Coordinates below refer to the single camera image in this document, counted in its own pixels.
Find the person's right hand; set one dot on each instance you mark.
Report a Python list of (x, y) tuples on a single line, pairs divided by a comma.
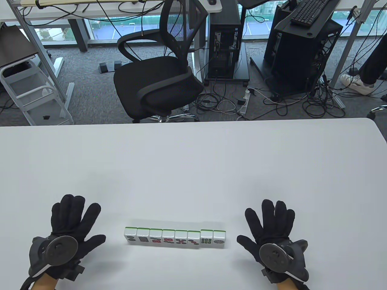
[(272, 226)]

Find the person's left hand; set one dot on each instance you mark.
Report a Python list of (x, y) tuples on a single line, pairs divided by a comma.
[(71, 217)]

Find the green backed mahjong tile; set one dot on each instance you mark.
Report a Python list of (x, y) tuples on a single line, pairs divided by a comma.
[(219, 240)]

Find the group of green mahjong tiles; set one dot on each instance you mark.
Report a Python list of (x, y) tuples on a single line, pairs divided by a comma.
[(155, 238)]

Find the person's right forearm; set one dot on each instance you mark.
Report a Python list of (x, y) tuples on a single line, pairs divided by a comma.
[(287, 286)]

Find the person's left forearm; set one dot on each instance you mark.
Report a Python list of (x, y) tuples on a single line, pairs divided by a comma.
[(43, 284)]

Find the grey hand tracking controller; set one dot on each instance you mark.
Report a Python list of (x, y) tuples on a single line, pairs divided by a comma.
[(62, 250), (275, 256)]

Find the white step stool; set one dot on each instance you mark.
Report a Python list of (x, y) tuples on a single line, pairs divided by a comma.
[(33, 113)]

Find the white power strip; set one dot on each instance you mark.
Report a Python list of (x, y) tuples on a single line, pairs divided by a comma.
[(244, 104)]

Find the black foot pedal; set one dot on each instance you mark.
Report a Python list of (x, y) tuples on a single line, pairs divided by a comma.
[(118, 64), (103, 67)]

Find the chrome chair base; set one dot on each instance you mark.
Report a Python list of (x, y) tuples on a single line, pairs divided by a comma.
[(376, 110)]

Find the black mesh office chair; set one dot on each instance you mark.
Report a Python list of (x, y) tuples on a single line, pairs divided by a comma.
[(157, 81)]

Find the open black computer case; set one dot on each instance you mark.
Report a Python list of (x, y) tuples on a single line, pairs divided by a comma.
[(296, 60)]

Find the dark grey flat panel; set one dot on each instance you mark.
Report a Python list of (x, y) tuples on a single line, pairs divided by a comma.
[(15, 45)]

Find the black office desk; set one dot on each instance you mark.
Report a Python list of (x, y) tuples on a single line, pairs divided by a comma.
[(290, 25)]

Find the black computer tower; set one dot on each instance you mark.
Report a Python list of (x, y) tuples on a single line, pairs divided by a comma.
[(223, 18)]

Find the black keyboard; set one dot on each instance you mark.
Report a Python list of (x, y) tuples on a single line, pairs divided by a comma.
[(311, 10)]

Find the aluminium frame post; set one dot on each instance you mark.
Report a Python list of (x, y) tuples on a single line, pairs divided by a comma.
[(347, 51), (36, 45)]

